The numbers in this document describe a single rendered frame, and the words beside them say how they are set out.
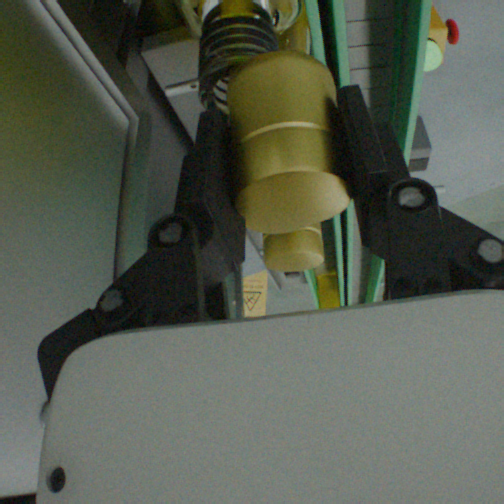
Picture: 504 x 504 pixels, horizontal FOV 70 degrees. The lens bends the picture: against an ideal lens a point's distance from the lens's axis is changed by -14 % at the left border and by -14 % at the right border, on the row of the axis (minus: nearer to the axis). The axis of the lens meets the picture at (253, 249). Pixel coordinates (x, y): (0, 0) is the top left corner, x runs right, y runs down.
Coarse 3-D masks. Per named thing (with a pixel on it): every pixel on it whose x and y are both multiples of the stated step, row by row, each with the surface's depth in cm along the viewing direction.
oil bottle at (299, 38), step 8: (304, 8) 19; (304, 16) 19; (296, 24) 18; (304, 24) 19; (288, 32) 18; (296, 32) 18; (304, 32) 18; (280, 40) 18; (288, 40) 18; (296, 40) 18; (304, 40) 18; (312, 40) 19; (280, 48) 18; (288, 48) 18; (296, 48) 18; (304, 48) 19; (312, 48) 19; (312, 56) 19
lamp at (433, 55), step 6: (432, 42) 45; (432, 48) 45; (438, 48) 46; (426, 54) 45; (432, 54) 45; (438, 54) 45; (426, 60) 46; (432, 60) 46; (438, 60) 46; (426, 66) 47; (432, 66) 47
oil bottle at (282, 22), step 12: (180, 0) 15; (192, 0) 15; (204, 0) 14; (276, 0) 15; (288, 0) 15; (300, 0) 16; (180, 12) 16; (192, 12) 15; (276, 12) 15; (288, 12) 16; (300, 12) 17; (192, 24) 16; (276, 24) 16; (288, 24) 16; (192, 36) 17
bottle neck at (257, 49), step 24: (216, 0) 14; (240, 0) 13; (264, 0) 14; (216, 24) 13; (240, 24) 13; (264, 24) 13; (216, 48) 13; (240, 48) 12; (264, 48) 13; (216, 72) 12; (216, 96) 14
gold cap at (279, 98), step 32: (256, 64) 11; (288, 64) 11; (320, 64) 12; (256, 96) 11; (288, 96) 11; (320, 96) 11; (256, 128) 11; (288, 128) 10; (320, 128) 11; (256, 160) 10; (288, 160) 10; (320, 160) 10; (256, 192) 11; (288, 192) 11; (320, 192) 11; (352, 192) 11; (288, 224) 13
